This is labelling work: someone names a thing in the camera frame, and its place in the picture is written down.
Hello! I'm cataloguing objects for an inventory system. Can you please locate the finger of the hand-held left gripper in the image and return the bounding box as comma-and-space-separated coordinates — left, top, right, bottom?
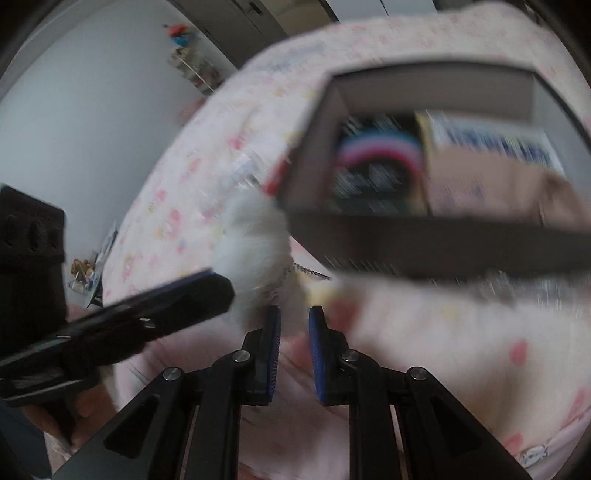
0, 270, 235, 398

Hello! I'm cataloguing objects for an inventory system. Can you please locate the small red packet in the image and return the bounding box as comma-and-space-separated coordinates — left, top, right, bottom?
264, 159, 291, 197

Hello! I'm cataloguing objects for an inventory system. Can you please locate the dark storage container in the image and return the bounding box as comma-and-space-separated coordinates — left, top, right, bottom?
276, 60, 591, 283

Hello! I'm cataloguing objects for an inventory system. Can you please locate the person's left hand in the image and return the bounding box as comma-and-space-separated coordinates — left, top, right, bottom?
21, 369, 123, 452

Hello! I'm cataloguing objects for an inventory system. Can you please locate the black packet with pink arcs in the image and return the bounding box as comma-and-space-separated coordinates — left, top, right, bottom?
331, 113, 428, 215

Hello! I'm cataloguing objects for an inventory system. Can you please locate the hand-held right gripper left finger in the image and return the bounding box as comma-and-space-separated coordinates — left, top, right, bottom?
52, 305, 282, 480

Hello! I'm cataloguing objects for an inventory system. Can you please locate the clear packet with blue print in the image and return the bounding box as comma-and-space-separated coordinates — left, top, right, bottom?
427, 111, 566, 178

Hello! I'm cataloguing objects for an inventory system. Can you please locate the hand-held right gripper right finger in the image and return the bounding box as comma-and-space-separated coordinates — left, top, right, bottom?
308, 305, 534, 480

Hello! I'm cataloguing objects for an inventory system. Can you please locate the brown cardboard box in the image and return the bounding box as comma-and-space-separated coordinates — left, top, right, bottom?
422, 148, 587, 222

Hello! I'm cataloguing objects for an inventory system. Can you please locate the pink printed blanket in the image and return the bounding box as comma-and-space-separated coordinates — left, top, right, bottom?
102, 0, 591, 480

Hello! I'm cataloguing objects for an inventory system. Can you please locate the white fluffy plush keychain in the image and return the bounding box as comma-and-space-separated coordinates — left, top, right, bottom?
211, 188, 311, 326

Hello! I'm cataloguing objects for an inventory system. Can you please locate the white shelf with toys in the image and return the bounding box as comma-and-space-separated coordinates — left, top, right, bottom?
161, 21, 227, 95

